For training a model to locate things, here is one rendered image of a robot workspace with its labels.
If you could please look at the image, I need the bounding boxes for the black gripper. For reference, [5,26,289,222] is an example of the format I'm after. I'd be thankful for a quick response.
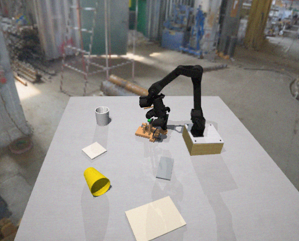
[152,105,170,130]

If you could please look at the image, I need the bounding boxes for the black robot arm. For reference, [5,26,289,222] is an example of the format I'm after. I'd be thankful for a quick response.
[139,65,206,138]

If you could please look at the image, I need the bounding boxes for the white flat square plate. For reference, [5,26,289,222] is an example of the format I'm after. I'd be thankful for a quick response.
[82,142,107,160]

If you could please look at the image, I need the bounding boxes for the yellow cup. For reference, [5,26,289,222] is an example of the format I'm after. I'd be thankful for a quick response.
[84,167,111,196]

